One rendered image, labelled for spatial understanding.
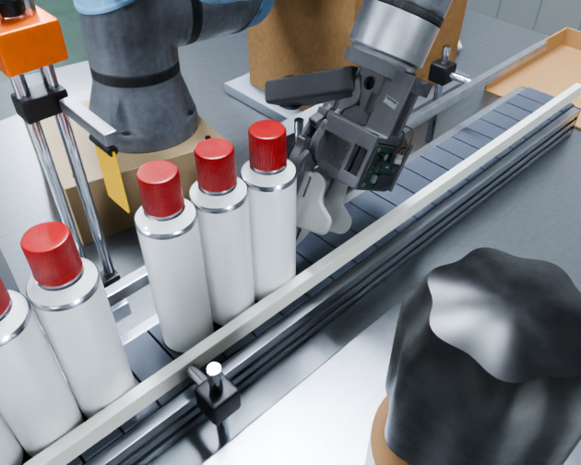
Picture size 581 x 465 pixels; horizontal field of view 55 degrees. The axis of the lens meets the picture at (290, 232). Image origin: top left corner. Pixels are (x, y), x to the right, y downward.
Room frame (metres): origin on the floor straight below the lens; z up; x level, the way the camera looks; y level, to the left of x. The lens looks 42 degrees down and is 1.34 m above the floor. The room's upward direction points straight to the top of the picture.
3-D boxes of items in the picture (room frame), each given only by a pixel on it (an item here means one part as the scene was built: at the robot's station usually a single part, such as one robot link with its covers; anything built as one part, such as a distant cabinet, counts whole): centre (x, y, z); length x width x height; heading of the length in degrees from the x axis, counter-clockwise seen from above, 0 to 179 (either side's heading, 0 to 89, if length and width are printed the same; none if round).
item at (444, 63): (0.78, -0.24, 0.91); 0.07 x 0.03 x 0.17; 43
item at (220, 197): (0.39, 0.06, 0.98); 0.05 x 0.05 x 0.20
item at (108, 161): (0.34, 0.13, 1.09); 0.03 x 0.01 x 0.06; 43
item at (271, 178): (0.42, 0.02, 0.98); 0.05 x 0.05 x 0.20
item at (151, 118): (0.70, 0.21, 0.97); 0.15 x 0.15 x 0.10
